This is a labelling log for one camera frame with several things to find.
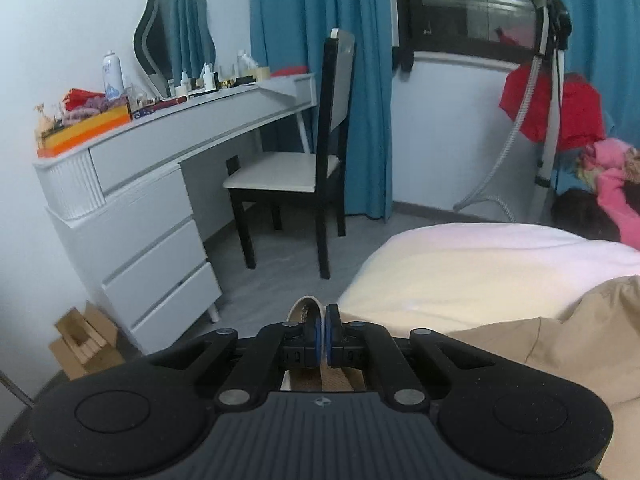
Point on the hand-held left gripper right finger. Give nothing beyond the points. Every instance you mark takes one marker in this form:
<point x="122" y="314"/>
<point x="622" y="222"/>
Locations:
<point x="331" y="335"/>

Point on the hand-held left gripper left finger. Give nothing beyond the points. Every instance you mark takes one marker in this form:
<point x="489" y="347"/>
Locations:
<point x="317" y="335"/>

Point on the tan printed shirt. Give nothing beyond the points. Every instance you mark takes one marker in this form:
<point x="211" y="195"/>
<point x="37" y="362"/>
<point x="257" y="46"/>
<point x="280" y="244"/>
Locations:
<point x="575" y="340"/>

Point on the pastel bed cover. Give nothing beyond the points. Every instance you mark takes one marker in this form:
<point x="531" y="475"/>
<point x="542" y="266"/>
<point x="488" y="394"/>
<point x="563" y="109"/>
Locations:
<point x="475" y="265"/>

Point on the black and grey chair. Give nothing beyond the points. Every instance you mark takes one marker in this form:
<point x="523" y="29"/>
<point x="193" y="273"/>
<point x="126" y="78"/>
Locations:
<point x="280" y="170"/>

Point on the white dressing table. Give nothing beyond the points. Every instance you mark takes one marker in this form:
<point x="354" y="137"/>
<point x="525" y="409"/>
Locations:
<point x="150" y="260"/>

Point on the cardboard box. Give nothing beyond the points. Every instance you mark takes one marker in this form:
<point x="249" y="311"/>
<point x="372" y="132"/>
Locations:
<point x="80" y="340"/>

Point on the small red cloth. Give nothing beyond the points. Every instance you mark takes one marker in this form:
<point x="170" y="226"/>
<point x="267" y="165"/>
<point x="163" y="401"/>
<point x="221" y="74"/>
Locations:
<point x="289" y="70"/>

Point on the beige tissue box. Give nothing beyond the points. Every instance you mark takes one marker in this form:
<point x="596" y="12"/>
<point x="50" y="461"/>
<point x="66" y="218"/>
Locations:
<point x="262" y="73"/>

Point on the small white bottle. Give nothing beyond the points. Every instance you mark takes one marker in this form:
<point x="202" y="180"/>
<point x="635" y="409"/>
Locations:
<point x="207" y="77"/>
<point x="185" y="85"/>

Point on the dark cloth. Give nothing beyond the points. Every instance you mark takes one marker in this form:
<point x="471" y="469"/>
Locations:
<point x="585" y="215"/>

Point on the orange box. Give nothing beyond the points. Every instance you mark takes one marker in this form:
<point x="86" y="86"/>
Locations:
<point x="85" y="132"/>

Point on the standing garment steamer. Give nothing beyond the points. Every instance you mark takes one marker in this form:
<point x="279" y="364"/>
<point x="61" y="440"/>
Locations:
<point x="550" y="110"/>

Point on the pink garment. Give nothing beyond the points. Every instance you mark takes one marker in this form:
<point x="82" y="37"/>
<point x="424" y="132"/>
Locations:
<point x="615" y="195"/>

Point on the blue curtain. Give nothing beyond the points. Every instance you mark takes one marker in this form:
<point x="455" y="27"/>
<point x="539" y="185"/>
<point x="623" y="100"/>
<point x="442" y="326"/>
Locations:
<point x="300" y="10"/>
<point x="600" y="10"/>

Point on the white spray can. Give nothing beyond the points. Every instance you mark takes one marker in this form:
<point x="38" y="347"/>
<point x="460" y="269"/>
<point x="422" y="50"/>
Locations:
<point x="113" y="77"/>

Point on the red garment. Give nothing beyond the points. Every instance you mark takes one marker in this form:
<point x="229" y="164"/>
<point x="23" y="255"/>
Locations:
<point x="575" y="110"/>

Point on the wavy edged mirror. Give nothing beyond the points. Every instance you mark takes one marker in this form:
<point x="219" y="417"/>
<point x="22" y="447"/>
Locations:
<point x="175" y="35"/>

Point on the dark framed window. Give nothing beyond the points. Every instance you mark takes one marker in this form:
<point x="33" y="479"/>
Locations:
<point x="465" y="0"/>

